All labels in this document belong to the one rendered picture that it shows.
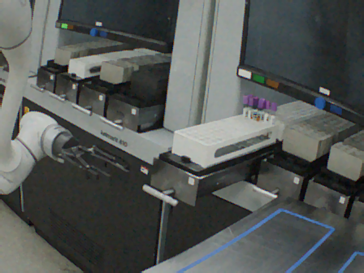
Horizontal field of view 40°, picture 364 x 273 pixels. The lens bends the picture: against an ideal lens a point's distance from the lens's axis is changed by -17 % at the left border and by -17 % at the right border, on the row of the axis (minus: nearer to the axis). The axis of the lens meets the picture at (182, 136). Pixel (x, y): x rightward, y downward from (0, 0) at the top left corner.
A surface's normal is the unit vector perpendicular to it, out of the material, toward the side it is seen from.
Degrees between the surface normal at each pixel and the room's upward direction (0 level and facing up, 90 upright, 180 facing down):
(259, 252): 0
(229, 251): 0
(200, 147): 90
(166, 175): 90
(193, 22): 90
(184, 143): 90
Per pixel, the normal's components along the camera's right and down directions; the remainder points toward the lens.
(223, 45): -0.67, 0.18
